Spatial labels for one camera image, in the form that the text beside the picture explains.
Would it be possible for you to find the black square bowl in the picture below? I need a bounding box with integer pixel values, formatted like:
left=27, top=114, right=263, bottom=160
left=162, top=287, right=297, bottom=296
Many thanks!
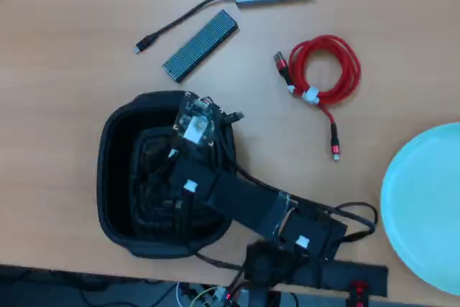
left=96, top=90, right=237, bottom=260

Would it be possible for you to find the red table clamp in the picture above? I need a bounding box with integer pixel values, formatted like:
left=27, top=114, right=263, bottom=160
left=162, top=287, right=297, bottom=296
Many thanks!
left=349, top=280, right=368, bottom=307

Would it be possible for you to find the light blue plate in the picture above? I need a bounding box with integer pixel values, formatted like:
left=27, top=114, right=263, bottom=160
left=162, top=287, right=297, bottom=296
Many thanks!
left=379, top=122, right=460, bottom=295

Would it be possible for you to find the black braided charging cable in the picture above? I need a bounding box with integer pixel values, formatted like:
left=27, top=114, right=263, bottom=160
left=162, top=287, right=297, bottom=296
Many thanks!
left=132, top=109, right=246, bottom=231

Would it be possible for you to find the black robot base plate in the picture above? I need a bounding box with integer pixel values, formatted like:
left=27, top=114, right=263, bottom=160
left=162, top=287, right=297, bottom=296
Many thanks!
left=244, top=240, right=390, bottom=298

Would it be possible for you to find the thick black camera cable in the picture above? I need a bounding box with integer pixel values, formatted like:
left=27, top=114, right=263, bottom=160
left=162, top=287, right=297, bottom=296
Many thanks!
left=215, top=130, right=378, bottom=245

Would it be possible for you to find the controller board with coloured wires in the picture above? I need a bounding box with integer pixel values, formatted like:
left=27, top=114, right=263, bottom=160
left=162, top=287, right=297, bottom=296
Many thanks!
left=175, top=281, right=249, bottom=307

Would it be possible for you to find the red braided charging cable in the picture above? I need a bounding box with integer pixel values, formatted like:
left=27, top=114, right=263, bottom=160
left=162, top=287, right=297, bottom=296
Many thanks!
left=273, top=35, right=362, bottom=161

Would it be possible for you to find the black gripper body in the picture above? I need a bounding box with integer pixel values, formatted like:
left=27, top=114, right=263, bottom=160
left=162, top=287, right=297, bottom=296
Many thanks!
left=174, top=141, right=221, bottom=171

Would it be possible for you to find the grey ribbed ssd enclosure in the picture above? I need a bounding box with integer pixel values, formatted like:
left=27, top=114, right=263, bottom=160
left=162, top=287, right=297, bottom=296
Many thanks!
left=162, top=9, right=240, bottom=85

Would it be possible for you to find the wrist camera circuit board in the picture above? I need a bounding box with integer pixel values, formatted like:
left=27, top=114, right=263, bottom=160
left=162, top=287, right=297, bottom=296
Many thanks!
left=172, top=91, right=226, bottom=150

